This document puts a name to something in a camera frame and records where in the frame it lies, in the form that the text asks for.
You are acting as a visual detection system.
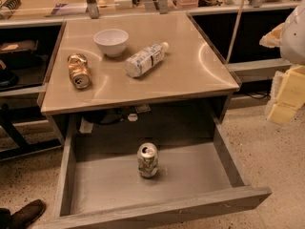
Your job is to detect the grey cabinet with counter top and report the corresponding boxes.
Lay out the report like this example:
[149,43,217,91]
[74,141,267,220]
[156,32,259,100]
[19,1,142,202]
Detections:
[37,11,242,145]

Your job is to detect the white ceramic bowl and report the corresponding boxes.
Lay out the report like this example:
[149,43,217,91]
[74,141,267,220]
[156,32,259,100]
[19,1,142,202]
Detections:
[93,29,129,57]

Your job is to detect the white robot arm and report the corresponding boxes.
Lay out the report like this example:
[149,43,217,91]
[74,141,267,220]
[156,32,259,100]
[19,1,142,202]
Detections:
[259,0,305,124]

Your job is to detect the clear plastic water bottle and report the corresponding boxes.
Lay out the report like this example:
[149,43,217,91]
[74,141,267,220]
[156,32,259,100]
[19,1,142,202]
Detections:
[125,42,169,78]

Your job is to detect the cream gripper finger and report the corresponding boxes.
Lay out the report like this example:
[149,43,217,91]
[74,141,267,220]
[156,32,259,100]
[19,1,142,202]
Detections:
[267,65,305,124]
[259,23,284,48]

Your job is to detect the gold crushed soda can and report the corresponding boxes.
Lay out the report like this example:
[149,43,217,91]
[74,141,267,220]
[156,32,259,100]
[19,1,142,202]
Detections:
[68,53,92,89]

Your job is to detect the open grey wooden drawer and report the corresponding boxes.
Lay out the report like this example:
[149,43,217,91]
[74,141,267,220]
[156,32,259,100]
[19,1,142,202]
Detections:
[32,114,273,229]

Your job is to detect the green white 7up can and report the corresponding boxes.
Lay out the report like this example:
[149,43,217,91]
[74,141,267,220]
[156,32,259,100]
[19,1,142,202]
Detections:
[137,142,158,178]

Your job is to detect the black cable on floor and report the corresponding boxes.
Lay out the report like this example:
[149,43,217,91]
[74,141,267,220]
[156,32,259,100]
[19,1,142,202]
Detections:
[242,91,271,100]

